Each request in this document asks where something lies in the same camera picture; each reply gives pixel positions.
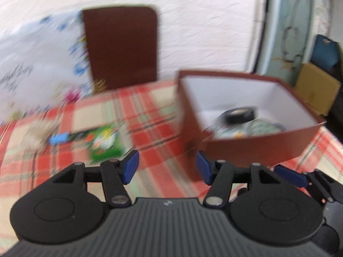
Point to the blue bag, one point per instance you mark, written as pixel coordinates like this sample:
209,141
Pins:
325,54

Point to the white snack packet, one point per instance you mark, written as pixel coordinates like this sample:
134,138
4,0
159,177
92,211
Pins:
229,131

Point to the patterned round tin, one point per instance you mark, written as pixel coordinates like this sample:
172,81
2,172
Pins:
261,127

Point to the pale blue cabinet door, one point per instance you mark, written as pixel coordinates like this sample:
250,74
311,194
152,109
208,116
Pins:
285,38

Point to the blue capped marker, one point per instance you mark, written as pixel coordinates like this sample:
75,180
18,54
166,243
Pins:
67,137

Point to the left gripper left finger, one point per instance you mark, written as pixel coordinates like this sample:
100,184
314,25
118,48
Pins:
115,174

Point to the black tape roll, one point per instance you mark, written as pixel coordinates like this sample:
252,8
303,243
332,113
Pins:
239,115

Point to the green snack packet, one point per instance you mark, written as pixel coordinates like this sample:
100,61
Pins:
104,143

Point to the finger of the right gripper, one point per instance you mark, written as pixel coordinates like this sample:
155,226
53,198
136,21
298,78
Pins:
305,180

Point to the tan cardboard box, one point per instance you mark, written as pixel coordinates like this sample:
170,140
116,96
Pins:
317,88

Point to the red-brown cardboard box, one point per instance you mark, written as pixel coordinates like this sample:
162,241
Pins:
203,97

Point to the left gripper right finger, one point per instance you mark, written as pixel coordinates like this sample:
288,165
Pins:
219,176

